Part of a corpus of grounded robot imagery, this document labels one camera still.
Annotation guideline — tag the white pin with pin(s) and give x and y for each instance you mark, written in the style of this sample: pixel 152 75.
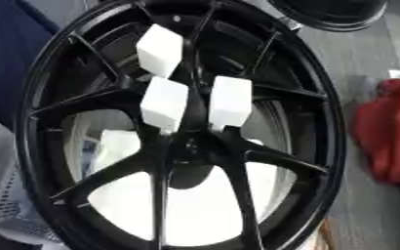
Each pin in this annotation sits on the white pin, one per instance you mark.
pixel 163 102
pixel 230 101
pixel 159 50

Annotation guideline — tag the black spoked wheel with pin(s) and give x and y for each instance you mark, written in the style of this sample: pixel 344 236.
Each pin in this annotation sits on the black spoked wheel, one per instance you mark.
pixel 232 156

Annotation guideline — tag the black round wheel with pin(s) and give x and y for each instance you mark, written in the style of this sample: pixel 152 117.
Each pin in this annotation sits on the black round wheel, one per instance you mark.
pixel 328 13

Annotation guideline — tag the red cloth bag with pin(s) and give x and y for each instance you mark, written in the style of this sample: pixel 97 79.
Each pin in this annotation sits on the red cloth bag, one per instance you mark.
pixel 391 130

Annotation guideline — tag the blue fabric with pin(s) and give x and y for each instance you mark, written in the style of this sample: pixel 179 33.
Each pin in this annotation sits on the blue fabric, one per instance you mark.
pixel 7 49

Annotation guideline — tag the white mesh basket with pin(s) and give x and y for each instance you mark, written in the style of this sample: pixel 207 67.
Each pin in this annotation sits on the white mesh basket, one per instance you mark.
pixel 4 201

